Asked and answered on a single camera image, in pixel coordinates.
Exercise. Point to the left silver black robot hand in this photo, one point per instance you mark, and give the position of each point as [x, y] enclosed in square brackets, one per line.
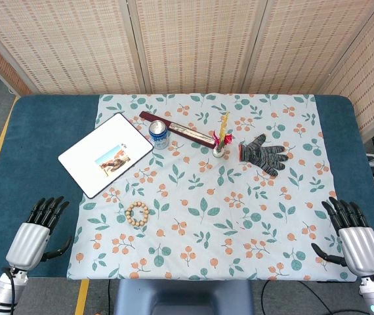
[29, 243]

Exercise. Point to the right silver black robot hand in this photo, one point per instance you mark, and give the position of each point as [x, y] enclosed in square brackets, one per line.
[361, 246]

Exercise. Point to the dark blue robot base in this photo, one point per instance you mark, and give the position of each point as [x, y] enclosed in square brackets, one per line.
[183, 295]

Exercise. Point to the blue felt covered table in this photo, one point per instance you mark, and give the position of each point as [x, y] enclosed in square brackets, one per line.
[36, 147]

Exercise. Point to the white tablet with photo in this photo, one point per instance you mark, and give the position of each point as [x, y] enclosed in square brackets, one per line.
[108, 141]

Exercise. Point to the grey knit work glove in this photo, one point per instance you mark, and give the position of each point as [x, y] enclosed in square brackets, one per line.
[259, 154]

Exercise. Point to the floral print tablecloth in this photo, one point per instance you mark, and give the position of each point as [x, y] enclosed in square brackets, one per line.
[206, 197]

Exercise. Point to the blue white drink can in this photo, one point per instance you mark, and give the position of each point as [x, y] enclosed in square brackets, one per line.
[159, 138]

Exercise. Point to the small vase with flowers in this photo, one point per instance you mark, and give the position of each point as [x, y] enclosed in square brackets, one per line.
[218, 151]

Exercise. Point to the dark red folded fan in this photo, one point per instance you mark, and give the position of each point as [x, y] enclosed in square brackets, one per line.
[190, 133]

